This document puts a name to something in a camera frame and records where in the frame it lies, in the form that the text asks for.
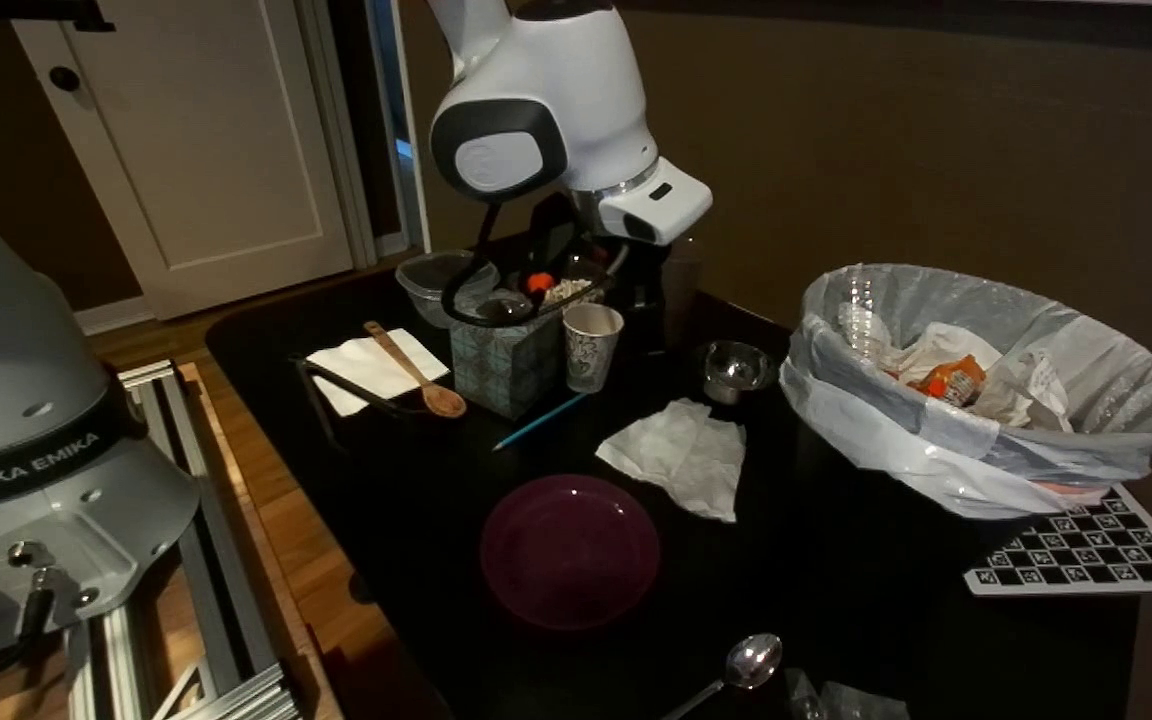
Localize white paper cup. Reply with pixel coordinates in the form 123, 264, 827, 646
562, 298, 629, 400

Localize clear container of white snacks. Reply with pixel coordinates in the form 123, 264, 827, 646
540, 270, 629, 316

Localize aluminium frame rails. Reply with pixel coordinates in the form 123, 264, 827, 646
59, 356, 310, 720

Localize teal patterned tissue box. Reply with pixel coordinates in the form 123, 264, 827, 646
448, 295, 567, 422

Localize crumpled white napkin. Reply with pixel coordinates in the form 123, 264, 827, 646
591, 395, 751, 528

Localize white door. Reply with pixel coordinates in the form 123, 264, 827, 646
10, 0, 380, 316

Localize checkerboard calibration board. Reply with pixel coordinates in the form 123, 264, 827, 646
962, 482, 1152, 601

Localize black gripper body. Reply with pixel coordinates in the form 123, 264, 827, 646
502, 192, 634, 292

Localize crumpled white trash paper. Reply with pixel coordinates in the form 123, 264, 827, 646
881, 319, 1077, 433

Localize metal spoon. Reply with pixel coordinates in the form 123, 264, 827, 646
662, 629, 787, 720

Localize maroon round plate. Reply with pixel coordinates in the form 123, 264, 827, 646
476, 470, 665, 634

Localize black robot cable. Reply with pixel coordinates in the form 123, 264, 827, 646
435, 196, 507, 326

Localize flat white paper sheet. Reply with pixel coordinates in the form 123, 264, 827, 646
300, 324, 452, 420

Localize white door frame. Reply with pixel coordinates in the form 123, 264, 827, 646
294, 0, 435, 264

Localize white-lined trash bin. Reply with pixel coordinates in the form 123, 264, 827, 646
775, 258, 1152, 525

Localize wooden spoon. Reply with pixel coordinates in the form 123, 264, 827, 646
360, 316, 471, 422

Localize orange wrapper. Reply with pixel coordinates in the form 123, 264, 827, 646
912, 351, 994, 410

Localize small metal bowl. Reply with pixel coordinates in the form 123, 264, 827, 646
698, 336, 782, 407

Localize blue pencil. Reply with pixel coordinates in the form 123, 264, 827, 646
489, 386, 598, 454

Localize clear plastic bowl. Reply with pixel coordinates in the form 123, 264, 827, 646
393, 253, 502, 330

